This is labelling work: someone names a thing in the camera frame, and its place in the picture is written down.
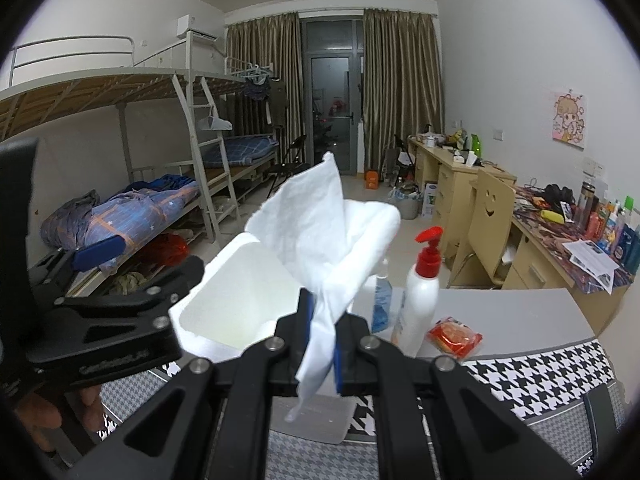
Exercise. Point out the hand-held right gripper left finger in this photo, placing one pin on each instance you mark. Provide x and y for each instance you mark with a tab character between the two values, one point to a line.
309	310

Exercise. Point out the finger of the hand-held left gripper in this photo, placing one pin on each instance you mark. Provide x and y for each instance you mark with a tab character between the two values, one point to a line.
97	255
125	310

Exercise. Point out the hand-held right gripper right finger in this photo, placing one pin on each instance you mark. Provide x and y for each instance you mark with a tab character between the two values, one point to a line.
340	365

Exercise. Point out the white foam box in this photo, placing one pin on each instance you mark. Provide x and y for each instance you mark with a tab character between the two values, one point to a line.
235	280

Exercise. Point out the white paper towel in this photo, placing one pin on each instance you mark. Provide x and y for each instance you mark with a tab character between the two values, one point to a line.
310	210

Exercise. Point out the person's left hand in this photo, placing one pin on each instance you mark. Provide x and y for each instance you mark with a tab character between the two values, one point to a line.
35	415

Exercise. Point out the blue patterned quilt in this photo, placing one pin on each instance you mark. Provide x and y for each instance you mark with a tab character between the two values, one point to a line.
125	215

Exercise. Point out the red bag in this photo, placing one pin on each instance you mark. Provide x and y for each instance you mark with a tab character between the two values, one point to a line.
167	250

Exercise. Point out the blue spray bottle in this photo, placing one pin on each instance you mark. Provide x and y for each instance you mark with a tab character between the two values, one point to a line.
382	305

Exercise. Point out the white pump bottle red cap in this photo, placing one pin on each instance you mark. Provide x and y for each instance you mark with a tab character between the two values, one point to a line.
420	300

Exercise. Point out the red snack packet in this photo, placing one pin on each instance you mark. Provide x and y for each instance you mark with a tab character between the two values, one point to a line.
452	337

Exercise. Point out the metal bunk bed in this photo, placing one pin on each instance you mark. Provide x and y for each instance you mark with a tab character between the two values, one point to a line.
100	90
235	80

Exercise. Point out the orange floor container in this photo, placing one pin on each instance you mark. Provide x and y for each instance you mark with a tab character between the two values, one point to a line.
370	180

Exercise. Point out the grey bucket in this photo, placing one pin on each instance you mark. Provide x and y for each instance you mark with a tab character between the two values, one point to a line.
409	205

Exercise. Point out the black folding chair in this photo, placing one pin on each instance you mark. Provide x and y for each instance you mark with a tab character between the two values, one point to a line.
295	160

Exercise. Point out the white carton blue label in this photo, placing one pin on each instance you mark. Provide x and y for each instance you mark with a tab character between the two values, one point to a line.
431	200

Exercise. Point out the blue plaid mattress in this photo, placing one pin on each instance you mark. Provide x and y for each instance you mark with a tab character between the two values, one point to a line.
245	147

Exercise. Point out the houndstooth tablecloth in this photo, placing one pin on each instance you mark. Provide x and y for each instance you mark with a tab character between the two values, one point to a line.
525	385

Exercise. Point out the wooden chair with smiley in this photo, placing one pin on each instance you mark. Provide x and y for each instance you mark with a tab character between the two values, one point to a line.
487	220

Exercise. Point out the glass balcony door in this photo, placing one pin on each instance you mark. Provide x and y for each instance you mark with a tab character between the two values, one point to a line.
330	90

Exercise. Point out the wooden desk with colourful mat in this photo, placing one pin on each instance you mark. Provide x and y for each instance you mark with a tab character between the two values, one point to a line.
540	270

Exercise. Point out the hanging dark clothes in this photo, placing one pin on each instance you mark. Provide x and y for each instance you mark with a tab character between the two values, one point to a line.
256	89

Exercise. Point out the green bottle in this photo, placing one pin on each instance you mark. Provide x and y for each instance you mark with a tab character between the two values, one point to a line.
477	146

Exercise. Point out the brown curtain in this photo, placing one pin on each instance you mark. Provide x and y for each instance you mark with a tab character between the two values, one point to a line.
400	85
260	55

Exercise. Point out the white air conditioner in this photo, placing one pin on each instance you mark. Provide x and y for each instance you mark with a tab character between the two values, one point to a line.
195	27

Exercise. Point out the yellow desk item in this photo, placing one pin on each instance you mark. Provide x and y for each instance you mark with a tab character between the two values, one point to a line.
551	215

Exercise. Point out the black phone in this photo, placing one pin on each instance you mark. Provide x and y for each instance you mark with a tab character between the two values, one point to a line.
600	420

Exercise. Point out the white paper sheets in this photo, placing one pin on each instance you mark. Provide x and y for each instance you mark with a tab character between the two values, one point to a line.
592	262

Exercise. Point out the black bag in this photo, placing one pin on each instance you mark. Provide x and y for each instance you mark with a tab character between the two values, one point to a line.
557	194

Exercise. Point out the group of toiletry bottles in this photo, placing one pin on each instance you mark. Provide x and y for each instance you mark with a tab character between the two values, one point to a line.
615	230

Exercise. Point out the pink wall poster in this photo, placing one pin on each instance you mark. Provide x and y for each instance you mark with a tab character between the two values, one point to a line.
569	117

